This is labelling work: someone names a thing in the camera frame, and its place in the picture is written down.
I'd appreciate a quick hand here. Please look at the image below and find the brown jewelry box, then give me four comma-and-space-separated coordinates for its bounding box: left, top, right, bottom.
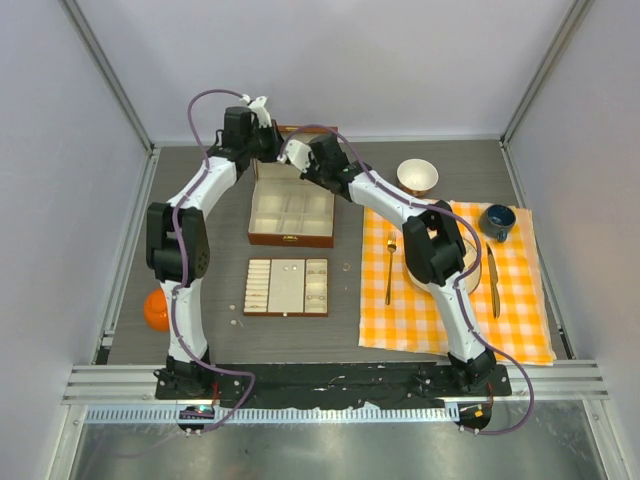
246, 124, 341, 249

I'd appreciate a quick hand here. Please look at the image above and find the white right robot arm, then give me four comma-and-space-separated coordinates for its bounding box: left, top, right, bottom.
282, 132, 496, 395

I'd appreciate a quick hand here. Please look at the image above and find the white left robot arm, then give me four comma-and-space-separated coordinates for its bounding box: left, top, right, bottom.
146, 96, 283, 399

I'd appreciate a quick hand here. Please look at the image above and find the brown jewelry tray insert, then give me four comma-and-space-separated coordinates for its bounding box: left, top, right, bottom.
243, 258, 329, 317

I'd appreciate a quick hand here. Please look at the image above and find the white ceramic bowl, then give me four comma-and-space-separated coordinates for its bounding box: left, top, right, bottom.
396, 158, 439, 198

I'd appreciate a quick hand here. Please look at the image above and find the gold fork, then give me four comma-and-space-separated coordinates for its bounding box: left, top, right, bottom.
385, 230, 397, 306

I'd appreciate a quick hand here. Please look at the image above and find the dark blue mug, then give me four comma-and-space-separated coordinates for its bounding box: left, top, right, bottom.
479, 204, 517, 243

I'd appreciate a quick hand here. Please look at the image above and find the decorated ceramic plate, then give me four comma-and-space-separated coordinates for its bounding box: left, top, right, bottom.
404, 237, 483, 296

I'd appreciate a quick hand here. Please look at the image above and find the gold knife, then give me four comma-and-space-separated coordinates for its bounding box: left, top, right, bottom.
486, 244, 501, 318

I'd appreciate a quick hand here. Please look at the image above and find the orange upturned bowl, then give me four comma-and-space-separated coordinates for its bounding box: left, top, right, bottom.
143, 288, 170, 332

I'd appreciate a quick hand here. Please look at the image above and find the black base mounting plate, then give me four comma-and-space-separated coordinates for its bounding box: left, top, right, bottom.
154, 362, 512, 410

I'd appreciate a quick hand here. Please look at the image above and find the yellow checkered cloth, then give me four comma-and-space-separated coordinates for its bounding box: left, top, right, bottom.
359, 208, 556, 365

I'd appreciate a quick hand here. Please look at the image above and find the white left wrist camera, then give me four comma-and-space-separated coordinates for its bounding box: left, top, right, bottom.
240, 94, 272, 128

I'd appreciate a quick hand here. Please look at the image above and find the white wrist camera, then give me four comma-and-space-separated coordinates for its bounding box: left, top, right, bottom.
277, 140, 311, 173
240, 94, 272, 128

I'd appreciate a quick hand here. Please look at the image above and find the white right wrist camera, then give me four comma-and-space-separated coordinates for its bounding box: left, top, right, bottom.
277, 140, 311, 173

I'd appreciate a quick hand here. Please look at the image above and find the white slotted cable duct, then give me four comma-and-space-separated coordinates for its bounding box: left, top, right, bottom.
84, 404, 459, 427

